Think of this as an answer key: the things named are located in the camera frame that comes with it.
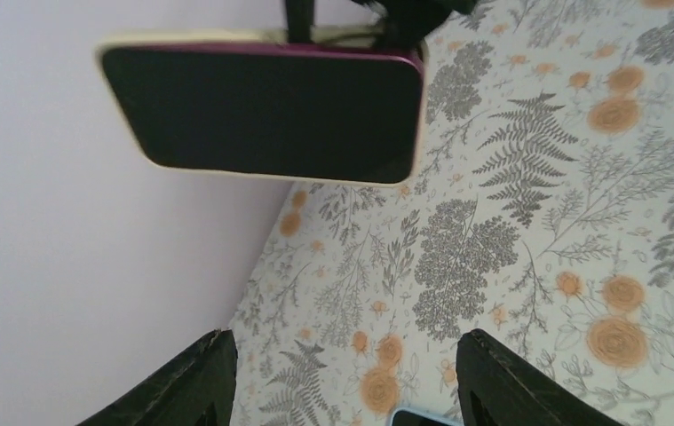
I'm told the floral patterned table mat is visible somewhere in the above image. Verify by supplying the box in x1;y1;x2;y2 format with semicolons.
231;0;674;425

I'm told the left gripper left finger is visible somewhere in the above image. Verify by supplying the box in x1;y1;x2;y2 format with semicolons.
80;329;237;426

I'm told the phone in blue case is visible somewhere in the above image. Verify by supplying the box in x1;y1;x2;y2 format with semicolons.
387;407;464;426

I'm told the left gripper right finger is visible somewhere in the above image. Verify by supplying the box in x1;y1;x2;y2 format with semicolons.
456;328;621;426

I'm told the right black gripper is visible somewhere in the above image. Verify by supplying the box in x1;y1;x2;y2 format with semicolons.
283;0;479;50

